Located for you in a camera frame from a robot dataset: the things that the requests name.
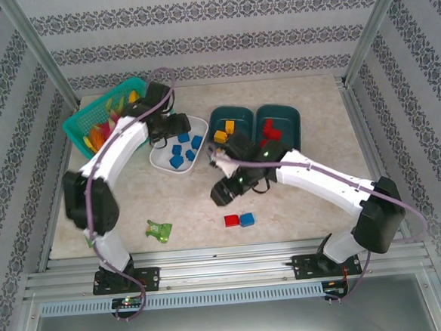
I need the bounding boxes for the dark teal oval container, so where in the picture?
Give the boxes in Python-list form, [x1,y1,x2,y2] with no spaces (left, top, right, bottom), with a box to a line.
[203,103,259,163]
[253,101,304,159]

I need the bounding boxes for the pink dragon fruit toy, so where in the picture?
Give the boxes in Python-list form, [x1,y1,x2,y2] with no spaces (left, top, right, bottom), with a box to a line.
[100,97,128,141]

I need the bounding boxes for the green snack wrapper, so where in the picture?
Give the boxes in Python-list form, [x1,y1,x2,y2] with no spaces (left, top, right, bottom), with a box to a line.
[143,216,174,246]

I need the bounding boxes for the orange toy fruit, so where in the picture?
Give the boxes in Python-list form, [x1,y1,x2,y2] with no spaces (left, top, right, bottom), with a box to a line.
[88,128,109,153]

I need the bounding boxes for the teal plastic basket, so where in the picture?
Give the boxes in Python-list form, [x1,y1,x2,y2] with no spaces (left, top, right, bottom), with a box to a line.
[59,75,156,162]

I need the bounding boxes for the grey metal sheet panel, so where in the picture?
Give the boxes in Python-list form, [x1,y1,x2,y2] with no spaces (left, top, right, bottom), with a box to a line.
[10,271,441,331]

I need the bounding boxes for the right circuit board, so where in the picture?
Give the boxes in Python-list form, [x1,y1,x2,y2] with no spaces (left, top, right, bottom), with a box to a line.
[325,287,349,300]

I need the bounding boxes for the circuit board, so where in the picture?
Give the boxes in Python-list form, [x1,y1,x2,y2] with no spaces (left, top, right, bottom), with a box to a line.
[111,296,145,311]
[325,287,349,300]

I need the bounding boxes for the left circuit board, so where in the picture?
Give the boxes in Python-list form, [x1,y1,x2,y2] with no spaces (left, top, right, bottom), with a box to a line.
[111,296,145,311]

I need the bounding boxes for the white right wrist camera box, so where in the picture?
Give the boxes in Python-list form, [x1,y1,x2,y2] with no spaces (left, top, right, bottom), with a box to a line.
[208,150,242,181]

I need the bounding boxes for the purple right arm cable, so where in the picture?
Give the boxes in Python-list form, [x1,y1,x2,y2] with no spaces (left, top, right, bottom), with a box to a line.
[206,128,433,314]

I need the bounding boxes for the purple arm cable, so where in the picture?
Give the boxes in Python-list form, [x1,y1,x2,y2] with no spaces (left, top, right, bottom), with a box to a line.
[206,128,433,314]
[77,66,194,325]

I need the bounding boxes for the aluminium front rail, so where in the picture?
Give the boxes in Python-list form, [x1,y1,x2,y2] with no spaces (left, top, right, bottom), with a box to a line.
[21,230,431,301]

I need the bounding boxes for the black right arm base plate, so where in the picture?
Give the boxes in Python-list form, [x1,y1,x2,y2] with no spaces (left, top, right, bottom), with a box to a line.
[290,249,364,282]

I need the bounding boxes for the aluminium side rail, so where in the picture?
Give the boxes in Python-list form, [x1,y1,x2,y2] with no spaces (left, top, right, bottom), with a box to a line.
[338,76,415,247]
[26,103,93,272]

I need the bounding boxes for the grey slotted cable duct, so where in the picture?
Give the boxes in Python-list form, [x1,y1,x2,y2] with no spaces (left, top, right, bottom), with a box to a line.
[38,281,326,318]

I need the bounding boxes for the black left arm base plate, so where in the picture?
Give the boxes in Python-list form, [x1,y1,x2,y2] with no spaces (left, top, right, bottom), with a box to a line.
[91,266,162,296]

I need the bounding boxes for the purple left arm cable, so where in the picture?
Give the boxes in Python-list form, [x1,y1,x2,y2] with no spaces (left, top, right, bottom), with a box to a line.
[77,66,194,325]

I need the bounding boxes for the aluminium frame post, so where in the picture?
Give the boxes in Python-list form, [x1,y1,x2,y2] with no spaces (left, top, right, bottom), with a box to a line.
[0,0,82,116]
[335,0,415,87]

